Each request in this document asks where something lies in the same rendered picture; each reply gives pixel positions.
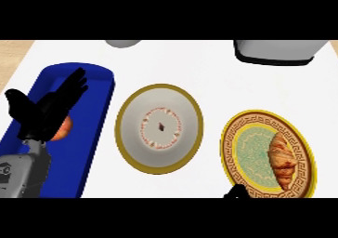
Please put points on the grey appliance with black base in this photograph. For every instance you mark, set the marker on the grey appliance with black base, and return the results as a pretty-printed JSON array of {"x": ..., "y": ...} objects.
[{"x": 276, "y": 51}]

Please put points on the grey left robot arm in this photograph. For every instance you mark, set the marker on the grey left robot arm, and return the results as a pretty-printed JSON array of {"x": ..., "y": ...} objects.
[{"x": 16, "y": 173}]

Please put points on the brown sweet potato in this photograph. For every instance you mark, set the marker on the brown sweet potato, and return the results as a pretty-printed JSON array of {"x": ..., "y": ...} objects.
[{"x": 282, "y": 159}]

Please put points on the orange round fruit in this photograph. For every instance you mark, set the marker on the orange round fruit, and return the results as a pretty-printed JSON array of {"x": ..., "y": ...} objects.
[{"x": 63, "y": 130}]

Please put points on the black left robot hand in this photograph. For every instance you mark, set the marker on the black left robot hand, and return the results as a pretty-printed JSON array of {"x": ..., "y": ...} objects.
[{"x": 44, "y": 114}]

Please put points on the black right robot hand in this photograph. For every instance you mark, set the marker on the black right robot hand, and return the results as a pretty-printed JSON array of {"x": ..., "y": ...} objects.
[{"x": 237, "y": 192}]

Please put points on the small grey round object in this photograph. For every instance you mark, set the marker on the small grey round object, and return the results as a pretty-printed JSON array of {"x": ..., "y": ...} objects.
[{"x": 123, "y": 43}]

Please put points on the yellow patterned plate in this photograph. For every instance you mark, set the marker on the yellow patterned plate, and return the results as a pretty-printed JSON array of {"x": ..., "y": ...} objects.
[{"x": 250, "y": 152}]

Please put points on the blue rectangular tray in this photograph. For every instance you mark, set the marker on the blue rectangular tray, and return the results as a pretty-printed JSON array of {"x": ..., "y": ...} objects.
[{"x": 80, "y": 130}]

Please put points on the grey bowl with gold rim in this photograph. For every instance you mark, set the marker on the grey bowl with gold rim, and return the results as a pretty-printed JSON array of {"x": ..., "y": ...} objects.
[{"x": 160, "y": 128}]

